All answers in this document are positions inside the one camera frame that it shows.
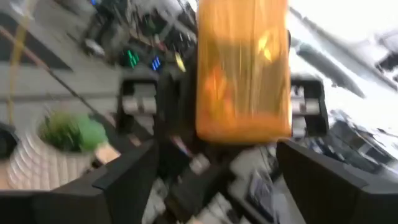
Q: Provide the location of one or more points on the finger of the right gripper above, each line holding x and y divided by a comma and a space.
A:
177, 109

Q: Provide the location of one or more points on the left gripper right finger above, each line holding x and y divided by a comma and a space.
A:
335, 202

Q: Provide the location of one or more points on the green plant in patterned pot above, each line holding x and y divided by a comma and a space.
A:
46, 161

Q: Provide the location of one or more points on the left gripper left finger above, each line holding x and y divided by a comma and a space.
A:
93, 205

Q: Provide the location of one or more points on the large amber pill bottle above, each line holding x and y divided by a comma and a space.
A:
242, 77

